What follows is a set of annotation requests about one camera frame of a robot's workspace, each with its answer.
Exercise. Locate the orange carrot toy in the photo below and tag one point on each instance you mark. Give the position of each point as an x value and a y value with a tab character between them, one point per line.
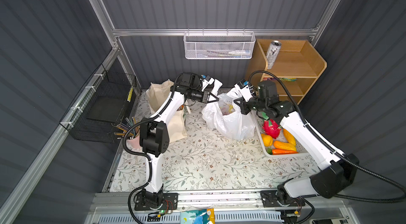
282	152

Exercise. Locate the black wire wall basket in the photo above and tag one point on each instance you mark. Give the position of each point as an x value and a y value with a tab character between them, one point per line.
105	106

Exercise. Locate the white plastic grocery bag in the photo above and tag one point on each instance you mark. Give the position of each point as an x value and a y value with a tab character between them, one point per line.
225	116

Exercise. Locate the white plastic fruit basket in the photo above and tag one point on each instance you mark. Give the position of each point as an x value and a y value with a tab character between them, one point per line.
268	151

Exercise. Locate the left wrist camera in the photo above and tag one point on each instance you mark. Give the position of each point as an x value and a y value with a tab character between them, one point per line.
205	81

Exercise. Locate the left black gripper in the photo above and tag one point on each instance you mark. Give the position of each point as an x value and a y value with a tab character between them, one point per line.
205	98

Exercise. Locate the wooden shelf unit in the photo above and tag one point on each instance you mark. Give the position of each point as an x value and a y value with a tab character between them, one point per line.
298	65

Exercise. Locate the teal printed booklet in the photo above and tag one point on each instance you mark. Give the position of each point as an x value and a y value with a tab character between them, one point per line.
202	216

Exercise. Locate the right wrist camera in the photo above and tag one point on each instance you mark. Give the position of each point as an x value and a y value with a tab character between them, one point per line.
244	87

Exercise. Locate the left silver drink can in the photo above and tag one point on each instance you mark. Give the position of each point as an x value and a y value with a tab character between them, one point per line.
272	53

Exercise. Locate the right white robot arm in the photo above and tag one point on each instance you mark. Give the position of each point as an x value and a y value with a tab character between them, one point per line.
337	170

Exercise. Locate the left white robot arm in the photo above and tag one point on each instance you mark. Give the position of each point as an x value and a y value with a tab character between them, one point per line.
154	136

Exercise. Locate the pink dragon fruit toy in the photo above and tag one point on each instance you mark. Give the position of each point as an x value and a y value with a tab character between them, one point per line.
271	128

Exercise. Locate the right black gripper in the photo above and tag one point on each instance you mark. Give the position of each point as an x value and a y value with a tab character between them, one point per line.
242	104

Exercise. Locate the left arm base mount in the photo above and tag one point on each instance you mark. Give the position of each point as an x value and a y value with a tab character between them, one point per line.
156	201

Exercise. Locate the yellow corn toy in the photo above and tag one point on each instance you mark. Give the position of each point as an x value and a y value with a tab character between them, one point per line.
284	146

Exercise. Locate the white wire wall basket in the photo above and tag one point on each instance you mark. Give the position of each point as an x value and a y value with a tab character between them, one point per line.
219	45

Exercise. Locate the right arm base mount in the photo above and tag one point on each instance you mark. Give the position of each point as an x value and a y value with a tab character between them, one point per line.
275	198

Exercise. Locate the yellow long pepper toy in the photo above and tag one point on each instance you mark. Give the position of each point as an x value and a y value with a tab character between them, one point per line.
289	137

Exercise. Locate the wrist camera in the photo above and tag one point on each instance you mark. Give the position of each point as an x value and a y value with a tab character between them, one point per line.
244	87
205	81

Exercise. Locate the floral table mat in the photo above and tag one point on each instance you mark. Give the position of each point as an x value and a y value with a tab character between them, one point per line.
206	160

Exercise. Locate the cup of coloured pencils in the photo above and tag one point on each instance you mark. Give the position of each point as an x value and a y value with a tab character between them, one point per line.
134	134

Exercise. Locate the yellow bell pepper toy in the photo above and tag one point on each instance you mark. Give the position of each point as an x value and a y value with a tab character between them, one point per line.
267	140

